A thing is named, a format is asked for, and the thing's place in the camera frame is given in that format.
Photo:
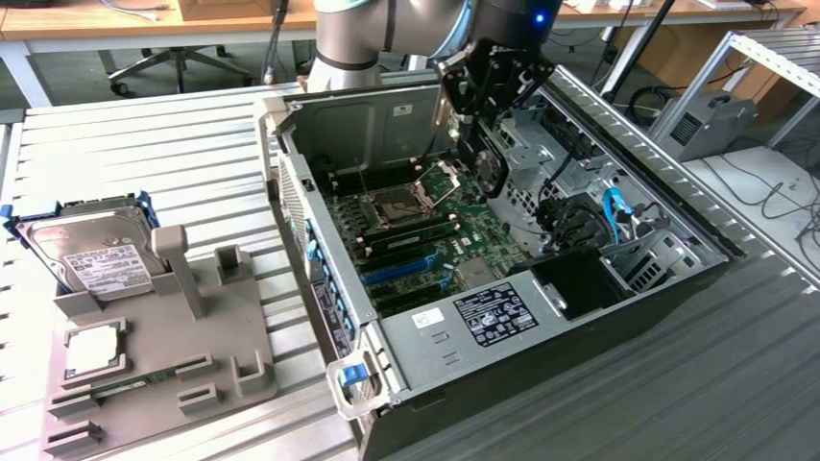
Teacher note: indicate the aluminium slat frame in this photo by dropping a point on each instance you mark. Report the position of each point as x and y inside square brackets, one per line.
[788, 53]

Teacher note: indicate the grey controller box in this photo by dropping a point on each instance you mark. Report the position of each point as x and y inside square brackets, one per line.
[711, 129]

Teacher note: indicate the blue card retention latch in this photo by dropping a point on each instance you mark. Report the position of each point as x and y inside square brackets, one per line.
[312, 249]

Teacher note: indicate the hard drive in blue caddy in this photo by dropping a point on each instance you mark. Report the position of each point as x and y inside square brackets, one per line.
[39, 209]

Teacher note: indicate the silver CPU chip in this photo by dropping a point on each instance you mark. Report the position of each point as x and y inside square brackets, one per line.
[92, 348]

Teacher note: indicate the green motherboard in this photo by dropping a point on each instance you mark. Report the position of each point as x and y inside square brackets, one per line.
[473, 225]

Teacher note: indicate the graphics card with metal bracket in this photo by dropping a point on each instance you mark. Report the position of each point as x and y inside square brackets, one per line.
[493, 168]

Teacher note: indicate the CPU socket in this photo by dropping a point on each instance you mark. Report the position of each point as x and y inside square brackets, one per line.
[393, 209]

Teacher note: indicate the open black PC case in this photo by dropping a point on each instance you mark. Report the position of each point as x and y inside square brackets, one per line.
[576, 365]

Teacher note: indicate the silver chipset heatsink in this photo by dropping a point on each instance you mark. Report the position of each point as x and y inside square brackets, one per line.
[477, 271]

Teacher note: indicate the silver disk bay cage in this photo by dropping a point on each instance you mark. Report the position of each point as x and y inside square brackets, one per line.
[535, 158]

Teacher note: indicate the office chair base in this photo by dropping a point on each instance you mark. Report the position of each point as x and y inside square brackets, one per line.
[179, 57]

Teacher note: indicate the silver hard disk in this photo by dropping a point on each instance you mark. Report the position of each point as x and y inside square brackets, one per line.
[96, 259]

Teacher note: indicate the metal socket cover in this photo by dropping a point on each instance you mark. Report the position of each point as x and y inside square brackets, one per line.
[440, 166]

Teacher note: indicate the silver power supply unit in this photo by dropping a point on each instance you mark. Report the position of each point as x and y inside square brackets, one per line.
[416, 346]

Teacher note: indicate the brown cardboard box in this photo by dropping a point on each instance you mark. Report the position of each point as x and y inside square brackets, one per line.
[217, 8]

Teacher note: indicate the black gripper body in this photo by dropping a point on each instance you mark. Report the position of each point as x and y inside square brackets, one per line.
[512, 29]

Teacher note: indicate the black RAM stick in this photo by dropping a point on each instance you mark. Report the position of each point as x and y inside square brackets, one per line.
[409, 242]

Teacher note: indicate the green RAM stick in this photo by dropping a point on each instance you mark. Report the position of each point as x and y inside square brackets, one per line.
[128, 382]

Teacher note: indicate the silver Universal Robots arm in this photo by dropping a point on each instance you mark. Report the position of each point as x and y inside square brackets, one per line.
[352, 48]

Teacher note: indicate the silver disk bay bracket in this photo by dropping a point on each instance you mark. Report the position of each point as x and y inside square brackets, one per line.
[640, 274]

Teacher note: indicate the black stand pole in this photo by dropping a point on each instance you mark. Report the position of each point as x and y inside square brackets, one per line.
[640, 45]

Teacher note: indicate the grey plastic parts rack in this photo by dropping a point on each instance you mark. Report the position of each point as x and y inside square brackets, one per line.
[147, 422]

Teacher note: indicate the blue expansion slot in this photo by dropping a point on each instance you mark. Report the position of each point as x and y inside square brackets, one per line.
[393, 270]

